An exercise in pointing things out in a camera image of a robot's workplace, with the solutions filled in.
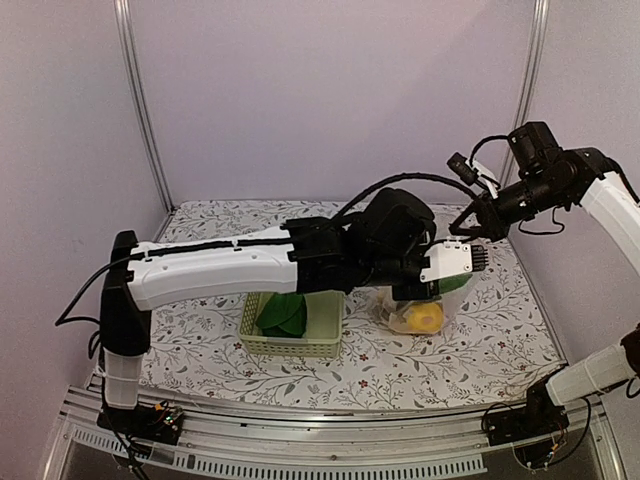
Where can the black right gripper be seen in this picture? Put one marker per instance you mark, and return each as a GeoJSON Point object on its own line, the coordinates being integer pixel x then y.
{"type": "Point", "coordinates": [494, 224]}

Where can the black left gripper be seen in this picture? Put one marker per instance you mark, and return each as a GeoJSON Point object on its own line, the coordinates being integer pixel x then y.
{"type": "Point", "coordinates": [413, 293]}

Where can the yellow lemon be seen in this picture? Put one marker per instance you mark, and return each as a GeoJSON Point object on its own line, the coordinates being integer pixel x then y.
{"type": "Point", "coordinates": [425, 318]}

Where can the clear zip top bag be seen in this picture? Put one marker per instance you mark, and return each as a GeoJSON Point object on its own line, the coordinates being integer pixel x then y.
{"type": "Point", "coordinates": [391, 313]}

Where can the green white bok choy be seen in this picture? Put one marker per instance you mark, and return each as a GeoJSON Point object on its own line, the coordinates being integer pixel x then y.
{"type": "Point", "coordinates": [283, 315]}

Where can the bright green cucumber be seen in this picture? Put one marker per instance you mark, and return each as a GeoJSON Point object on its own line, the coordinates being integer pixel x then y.
{"type": "Point", "coordinates": [451, 284]}

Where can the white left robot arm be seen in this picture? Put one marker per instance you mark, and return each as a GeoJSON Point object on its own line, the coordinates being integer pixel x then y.
{"type": "Point", "coordinates": [302, 256]}

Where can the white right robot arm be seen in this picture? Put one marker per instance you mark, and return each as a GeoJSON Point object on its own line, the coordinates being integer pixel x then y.
{"type": "Point", "coordinates": [552, 177]}

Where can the pale green perforated basket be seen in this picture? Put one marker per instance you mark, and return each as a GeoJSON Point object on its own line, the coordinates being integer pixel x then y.
{"type": "Point", "coordinates": [322, 338]}

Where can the floral tablecloth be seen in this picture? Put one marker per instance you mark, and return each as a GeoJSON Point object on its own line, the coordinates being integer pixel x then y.
{"type": "Point", "coordinates": [494, 348]}

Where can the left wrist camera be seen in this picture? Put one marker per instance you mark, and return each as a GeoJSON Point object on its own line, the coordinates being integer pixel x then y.
{"type": "Point", "coordinates": [452, 258]}

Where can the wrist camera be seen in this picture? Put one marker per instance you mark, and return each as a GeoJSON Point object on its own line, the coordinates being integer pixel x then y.
{"type": "Point", "coordinates": [474, 174]}
{"type": "Point", "coordinates": [452, 258]}

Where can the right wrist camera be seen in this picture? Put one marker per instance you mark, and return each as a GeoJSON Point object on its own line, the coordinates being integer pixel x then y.
{"type": "Point", "coordinates": [474, 174]}

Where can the right aluminium corner post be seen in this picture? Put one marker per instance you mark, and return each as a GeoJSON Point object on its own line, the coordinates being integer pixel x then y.
{"type": "Point", "coordinates": [532, 63]}

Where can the aluminium corner post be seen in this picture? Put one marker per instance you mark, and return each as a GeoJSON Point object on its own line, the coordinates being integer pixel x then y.
{"type": "Point", "coordinates": [122, 10]}
{"type": "Point", "coordinates": [532, 63]}

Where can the aluminium front rail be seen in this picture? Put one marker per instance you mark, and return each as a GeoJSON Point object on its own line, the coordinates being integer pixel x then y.
{"type": "Point", "coordinates": [235, 440]}

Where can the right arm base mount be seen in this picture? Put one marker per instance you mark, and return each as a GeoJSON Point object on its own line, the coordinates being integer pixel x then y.
{"type": "Point", "coordinates": [539, 416]}

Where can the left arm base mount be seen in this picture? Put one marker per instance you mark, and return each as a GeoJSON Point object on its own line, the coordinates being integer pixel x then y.
{"type": "Point", "coordinates": [161, 423]}

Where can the left aluminium corner post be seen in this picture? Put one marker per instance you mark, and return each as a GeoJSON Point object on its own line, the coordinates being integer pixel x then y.
{"type": "Point", "coordinates": [122, 10]}

